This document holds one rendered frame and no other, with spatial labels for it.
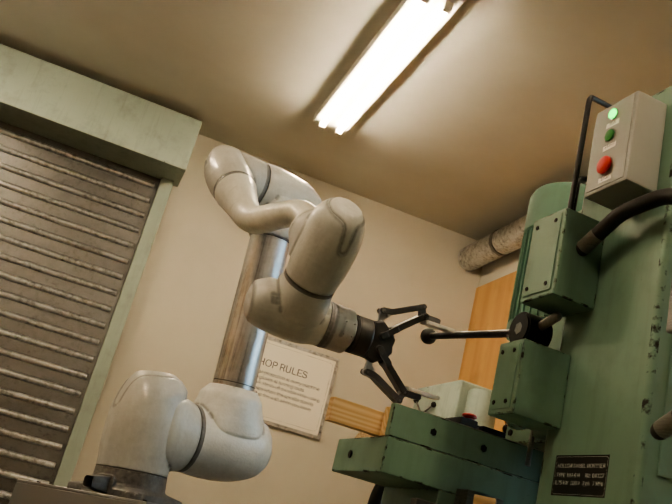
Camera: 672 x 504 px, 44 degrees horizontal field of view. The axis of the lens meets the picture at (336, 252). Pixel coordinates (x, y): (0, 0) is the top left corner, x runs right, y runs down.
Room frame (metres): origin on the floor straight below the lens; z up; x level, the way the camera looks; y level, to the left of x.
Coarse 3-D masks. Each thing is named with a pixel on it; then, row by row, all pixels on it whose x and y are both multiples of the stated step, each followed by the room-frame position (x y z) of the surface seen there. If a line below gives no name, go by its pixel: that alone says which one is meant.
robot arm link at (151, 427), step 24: (144, 384) 1.79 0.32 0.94; (168, 384) 1.80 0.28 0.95; (120, 408) 1.79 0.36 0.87; (144, 408) 1.78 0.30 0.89; (168, 408) 1.79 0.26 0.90; (192, 408) 1.84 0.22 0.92; (120, 432) 1.78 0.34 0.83; (144, 432) 1.78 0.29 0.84; (168, 432) 1.80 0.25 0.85; (192, 432) 1.84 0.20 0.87; (120, 456) 1.78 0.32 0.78; (144, 456) 1.78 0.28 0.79; (168, 456) 1.82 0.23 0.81; (192, 456) 1.86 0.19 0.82
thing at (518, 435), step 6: (510, 432) 1.51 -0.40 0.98; (516, 432) 1.50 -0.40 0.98; (522, 432) 1.48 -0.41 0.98; (528, 432) 1.47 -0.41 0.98; (510, 438) 1.52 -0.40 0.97; (516, 438) 1.50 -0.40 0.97; (522, 438) 1.48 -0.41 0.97; (528, 438) 1.46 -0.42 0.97; (534, 444) 1.46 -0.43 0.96; (540, 444) 1.45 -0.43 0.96
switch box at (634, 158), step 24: (648, 96) 1.10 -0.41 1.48; (600, 120) 1.18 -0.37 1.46; (624, 120) 1.12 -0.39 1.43; (648, 120) 1.10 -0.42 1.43; (600, 144) 1.17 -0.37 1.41; (624, 144) 1.11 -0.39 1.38; (648, 144) 1.11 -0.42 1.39; (624, 168) 1.10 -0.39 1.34; (648, 168) 1.11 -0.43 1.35; (600, 192) 1.16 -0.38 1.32; (624, 192) 1.14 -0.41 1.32; (648, 192) 1.12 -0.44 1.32
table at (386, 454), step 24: (336, 456) 1.55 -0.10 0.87; (360, 456) 1.45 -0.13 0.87; (384, 456) 1.36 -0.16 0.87; (408, 456) 1.37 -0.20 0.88; (432, 456) 1.39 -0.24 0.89; (384, 480) 1.48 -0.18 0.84; (408, 480) 1.38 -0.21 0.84; (432, 480) 1.39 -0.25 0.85; (456, 480) 1.40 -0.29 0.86; (480, 480) 1.42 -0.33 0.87; (504, 480) 1.43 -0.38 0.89; (528, 480) 1.45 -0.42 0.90
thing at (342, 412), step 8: (336, 400) 1.37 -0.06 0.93; (344, 400) 1.37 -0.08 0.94; (328, 408) 1.38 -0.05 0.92; (336, 408) 1.37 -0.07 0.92; (344, 408) 1.37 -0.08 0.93; (352, 408) 1.38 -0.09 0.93; (360, 408) 1.38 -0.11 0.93; (368, 408) 1.39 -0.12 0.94; (328, 416) 1.37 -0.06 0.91; (336, 416) 1.37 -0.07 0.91; (344, 416) 1.37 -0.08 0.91; (352, 416) 1.38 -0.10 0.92; (360, 416) 1.38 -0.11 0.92; (368, 416) 1.39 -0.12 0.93; (376, 416) 1.39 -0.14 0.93; (344, 424) 1.37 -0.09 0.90; (352, 424) 1.38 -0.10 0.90; (360, 424) 1.38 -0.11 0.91; (368, 424) 1.39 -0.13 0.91; (376, 424) 1.39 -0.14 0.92; (368, 432) 1.39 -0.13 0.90; (376, 432) 1.39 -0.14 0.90
